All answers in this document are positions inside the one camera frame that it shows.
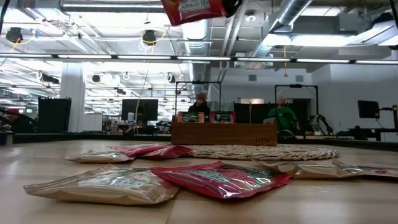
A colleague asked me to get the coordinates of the red tea packet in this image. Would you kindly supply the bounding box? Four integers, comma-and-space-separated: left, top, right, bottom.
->
210, 110, 236, 124
107, 144, 169, 157
150, 161, 292, 200
160, 0, 233, 27
139, 144, 193, 160

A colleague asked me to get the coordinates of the orange tea packet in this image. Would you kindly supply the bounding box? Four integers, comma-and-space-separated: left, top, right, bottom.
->
177, 111, 205, 124

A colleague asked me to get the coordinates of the beige tea packet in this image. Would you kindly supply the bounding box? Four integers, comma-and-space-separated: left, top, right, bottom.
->
64, 149, 136, 164
24, 164, 180, 206
253, 159, 358, 180
334, 160, 398, 179

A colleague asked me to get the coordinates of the wooden tea organizer box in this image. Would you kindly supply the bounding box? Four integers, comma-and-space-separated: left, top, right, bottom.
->
170, 117, 278, 146

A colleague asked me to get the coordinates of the person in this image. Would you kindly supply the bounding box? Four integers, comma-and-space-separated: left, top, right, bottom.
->
267, 96, 301, 131
187, 91, 211, 114
0, 108, 35, 134

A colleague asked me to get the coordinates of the black partition screen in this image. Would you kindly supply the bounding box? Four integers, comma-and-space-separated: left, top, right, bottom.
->
233, 102, 312, 124

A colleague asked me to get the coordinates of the large black computer monitor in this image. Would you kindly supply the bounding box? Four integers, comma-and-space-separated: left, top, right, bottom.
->
121, 98, 159, 122

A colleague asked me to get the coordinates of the round woven placemat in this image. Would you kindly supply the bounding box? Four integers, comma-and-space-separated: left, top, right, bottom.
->
186, 143, 341, 162

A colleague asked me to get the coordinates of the small black monitor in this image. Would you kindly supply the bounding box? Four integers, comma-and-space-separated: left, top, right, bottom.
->
357, 100, 381, 119

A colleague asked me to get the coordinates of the white building column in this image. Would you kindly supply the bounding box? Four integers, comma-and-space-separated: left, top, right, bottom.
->
60, 63, 86, 133

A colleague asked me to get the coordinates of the black desk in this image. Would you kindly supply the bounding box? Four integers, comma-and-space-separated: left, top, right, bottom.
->
348, 126, 398, 142

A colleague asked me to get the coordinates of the black tall cabinet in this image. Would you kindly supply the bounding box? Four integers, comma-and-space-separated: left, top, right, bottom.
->
37, 96, 72, 134

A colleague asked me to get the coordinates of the grey bin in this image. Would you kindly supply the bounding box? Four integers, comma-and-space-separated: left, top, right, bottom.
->
0, 130, 16, 146

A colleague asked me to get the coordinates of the black gantry frame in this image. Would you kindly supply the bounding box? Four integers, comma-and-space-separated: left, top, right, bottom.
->
175, 80, 223, 124
274, 83, 319, 125

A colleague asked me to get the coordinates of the yellow hanging cord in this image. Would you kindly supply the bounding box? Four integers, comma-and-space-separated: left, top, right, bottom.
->
282, 45, 289, 78

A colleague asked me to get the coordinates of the black ceiling cable reel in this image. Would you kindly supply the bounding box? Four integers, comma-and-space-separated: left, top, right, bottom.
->
141, 29, 158, 47
5, 27, 24, 44

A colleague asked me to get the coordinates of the long ceiling light rail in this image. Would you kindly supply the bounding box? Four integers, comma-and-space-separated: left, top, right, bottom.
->
0, 53, 398, 65

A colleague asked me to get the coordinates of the black table frame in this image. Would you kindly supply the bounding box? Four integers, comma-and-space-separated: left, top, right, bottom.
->
0, 132, 398, 152

